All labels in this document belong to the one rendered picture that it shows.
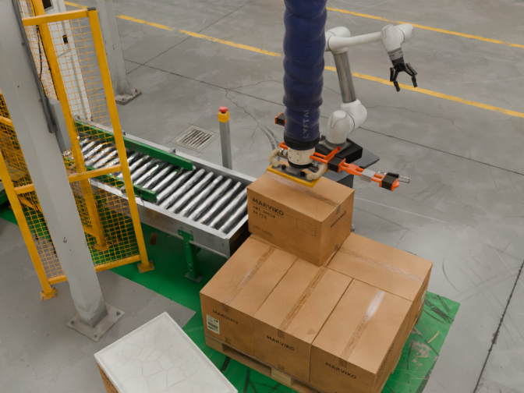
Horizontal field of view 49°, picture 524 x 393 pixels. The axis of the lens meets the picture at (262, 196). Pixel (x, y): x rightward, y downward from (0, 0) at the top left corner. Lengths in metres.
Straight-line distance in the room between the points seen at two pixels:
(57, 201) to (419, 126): 4.04
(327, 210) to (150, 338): 1.41
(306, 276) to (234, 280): 0.47
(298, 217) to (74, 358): 1.82
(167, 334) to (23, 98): 1.42
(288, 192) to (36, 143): 1.57
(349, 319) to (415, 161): 2.62
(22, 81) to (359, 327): 2.31
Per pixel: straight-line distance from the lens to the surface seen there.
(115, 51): 6.82
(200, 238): 4.16
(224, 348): 4.07
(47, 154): 3.46
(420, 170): 5.74
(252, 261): 3.89
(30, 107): 3.30
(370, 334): 3.52
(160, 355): 2.86
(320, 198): 3.75
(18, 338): 4.55
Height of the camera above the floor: 3.30
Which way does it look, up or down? 39 degrees down
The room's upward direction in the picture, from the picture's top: 2 degrees counter-clockwise
